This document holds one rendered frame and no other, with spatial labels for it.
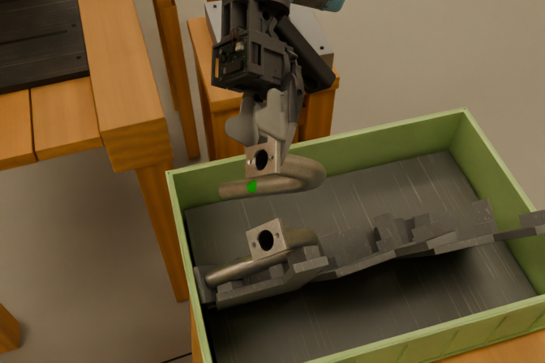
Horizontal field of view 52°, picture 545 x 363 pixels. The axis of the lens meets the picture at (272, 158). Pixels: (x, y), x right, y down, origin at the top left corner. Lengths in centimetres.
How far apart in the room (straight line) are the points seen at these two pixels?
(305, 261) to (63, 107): 78
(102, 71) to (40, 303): 100
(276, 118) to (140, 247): 149
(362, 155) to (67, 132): 63
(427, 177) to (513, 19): 204
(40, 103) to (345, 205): 71
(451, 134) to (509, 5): 207
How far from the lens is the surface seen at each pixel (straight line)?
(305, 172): 71
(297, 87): 67
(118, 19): 151
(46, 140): 128
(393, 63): 273
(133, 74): 134
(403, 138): 118
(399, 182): 119
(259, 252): 71
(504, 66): 287
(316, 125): 148
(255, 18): 70
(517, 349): 115
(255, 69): 65
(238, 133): 69
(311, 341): 100
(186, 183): 108
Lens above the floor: 179
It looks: 52 degrees down
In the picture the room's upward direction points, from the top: straight up
